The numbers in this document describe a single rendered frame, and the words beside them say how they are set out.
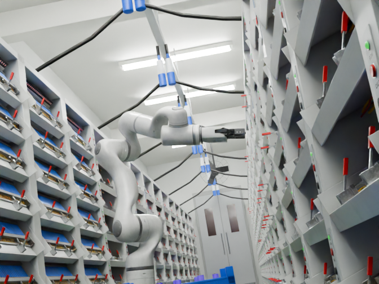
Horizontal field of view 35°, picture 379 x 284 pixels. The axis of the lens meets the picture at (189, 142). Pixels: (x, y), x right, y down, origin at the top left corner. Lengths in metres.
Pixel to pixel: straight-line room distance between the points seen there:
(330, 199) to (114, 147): 1.48
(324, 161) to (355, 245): 0.20
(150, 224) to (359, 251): 1.35
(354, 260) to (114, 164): 1.51
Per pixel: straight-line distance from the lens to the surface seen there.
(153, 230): 2.59
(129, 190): 2.62
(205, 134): 2.34
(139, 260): 2.54
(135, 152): 2.75
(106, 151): 2.67
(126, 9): 3.48
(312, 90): 1.44
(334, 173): 1.40
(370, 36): 0.77
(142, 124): 2.53
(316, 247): 2.08
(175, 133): 2.36
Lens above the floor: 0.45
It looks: 13 degrees up
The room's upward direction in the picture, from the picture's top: 9 degrees counter-clockwise
